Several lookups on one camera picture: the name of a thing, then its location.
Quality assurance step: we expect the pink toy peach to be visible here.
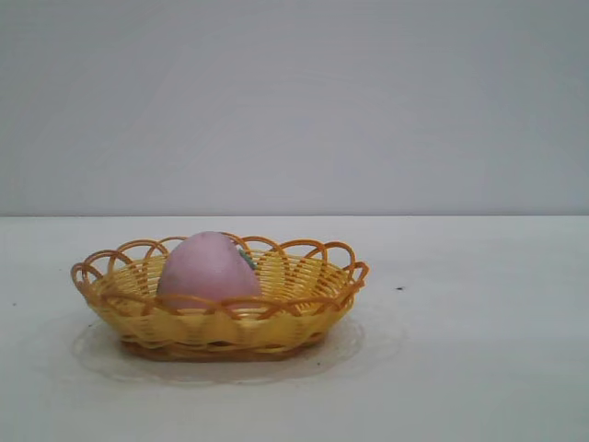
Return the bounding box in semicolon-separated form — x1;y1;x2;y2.
156;230;264;315

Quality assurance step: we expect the yellow woven wicker basket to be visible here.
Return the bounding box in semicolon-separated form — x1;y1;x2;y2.
70;232;372;365

